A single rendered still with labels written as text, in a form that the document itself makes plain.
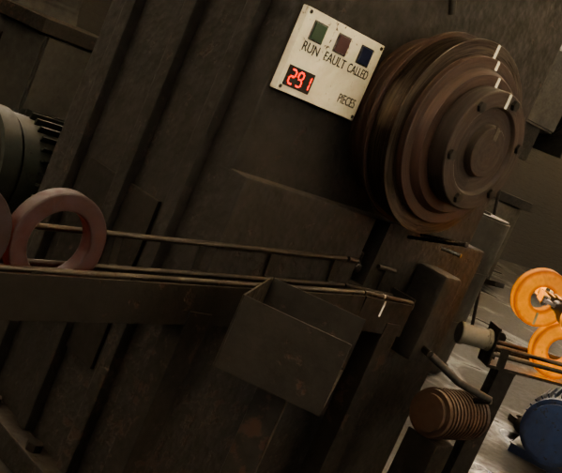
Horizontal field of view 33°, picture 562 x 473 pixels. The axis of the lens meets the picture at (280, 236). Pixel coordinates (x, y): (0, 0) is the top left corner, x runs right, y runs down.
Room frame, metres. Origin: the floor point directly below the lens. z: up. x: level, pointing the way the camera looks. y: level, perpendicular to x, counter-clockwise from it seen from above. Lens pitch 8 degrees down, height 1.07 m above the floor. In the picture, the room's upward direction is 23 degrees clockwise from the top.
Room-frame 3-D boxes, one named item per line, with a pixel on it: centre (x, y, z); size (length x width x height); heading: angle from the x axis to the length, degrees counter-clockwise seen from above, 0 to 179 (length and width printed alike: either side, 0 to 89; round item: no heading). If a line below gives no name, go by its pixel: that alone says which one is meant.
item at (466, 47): (2.28, -0.26, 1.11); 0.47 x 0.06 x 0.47; 137
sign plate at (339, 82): (2.10, 0.05, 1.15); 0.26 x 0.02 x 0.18; 137
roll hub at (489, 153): (2.21, -0.33, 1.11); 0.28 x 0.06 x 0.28; 137
